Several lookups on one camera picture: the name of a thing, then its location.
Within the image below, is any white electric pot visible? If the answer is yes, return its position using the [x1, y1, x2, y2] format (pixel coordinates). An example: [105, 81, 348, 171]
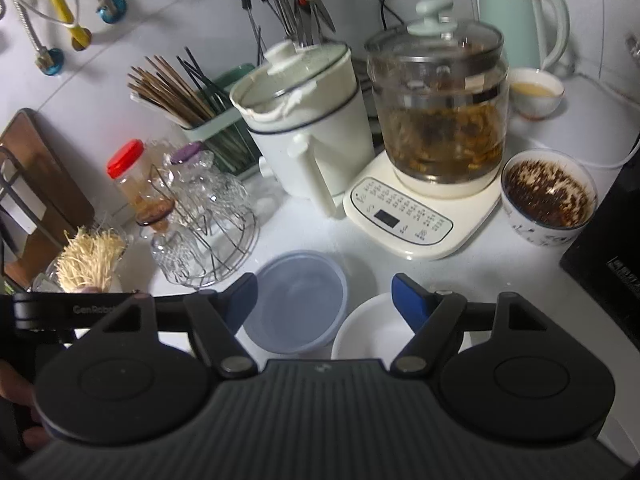
[230, 40, 377, 220]

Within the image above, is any bundle of wooden chopsticks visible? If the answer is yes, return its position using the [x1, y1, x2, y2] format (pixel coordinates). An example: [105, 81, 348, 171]
[127, 55, 216, 128]

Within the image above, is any green chopstick holder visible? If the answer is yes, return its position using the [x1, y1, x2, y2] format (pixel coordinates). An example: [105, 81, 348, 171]
[181, 63, 261, 181]

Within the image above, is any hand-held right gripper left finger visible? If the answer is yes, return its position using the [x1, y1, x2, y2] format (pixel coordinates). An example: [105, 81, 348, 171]
[90, 272, 261, 380]

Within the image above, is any bundle of black chopsticks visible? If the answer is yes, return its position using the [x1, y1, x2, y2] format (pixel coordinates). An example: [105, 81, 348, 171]
[182, 47, 231, 111]

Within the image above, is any cream kettle base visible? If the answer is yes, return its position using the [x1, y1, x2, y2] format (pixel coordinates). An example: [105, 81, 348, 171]
[343, 149, 503, 262]

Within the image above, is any teacup with tea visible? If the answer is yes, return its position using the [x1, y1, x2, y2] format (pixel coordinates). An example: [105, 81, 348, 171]
[509, 67, 566, 120]

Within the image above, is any red lid jar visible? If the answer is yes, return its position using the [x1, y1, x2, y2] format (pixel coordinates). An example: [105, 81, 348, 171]
[106, 139, 161, 211]

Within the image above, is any mint green kettle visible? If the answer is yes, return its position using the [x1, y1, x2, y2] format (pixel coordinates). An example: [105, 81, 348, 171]
[475, 0, 571, 73]

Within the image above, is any black knife rack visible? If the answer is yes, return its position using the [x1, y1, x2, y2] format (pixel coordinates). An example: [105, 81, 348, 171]
[0, 145, 51, 281]

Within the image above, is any glass health kettle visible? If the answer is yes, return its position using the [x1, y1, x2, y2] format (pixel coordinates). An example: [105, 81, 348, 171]
[366, 0, 511, 196]

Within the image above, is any clear glass cup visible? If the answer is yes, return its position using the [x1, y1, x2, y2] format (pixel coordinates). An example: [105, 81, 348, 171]
[170, 155, 251, 241]

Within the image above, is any glass cup with brown lid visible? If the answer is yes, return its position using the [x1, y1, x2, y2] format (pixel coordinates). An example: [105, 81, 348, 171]
[135, 199, 208, 281]

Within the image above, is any purple lid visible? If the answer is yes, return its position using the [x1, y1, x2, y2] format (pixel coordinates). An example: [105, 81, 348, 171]
[170, 142, 203, 165]

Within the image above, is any wooden cutting board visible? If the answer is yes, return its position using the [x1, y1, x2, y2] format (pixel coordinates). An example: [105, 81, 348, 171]
[0, 108, 96, 288]

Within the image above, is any black cooktop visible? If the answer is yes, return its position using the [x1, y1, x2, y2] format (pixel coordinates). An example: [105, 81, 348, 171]
[559, 135, 640, 333]

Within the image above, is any yellow hose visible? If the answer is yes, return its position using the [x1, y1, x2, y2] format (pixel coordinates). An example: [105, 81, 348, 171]
[30, 0, 93, 53]

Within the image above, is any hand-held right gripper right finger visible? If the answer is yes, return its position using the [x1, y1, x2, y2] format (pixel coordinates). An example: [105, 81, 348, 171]
[389, 273, 551, 378]

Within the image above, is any person's left hand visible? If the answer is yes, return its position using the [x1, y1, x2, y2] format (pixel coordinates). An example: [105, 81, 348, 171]
[0, 360, 53, 453]

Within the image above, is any wire cup rack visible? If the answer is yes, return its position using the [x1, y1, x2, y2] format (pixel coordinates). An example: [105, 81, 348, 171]
[145, 165, 261, 288]

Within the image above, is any patterned cup with brown residue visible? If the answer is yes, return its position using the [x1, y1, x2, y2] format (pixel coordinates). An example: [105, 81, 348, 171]
[501, 150, 599, 249]

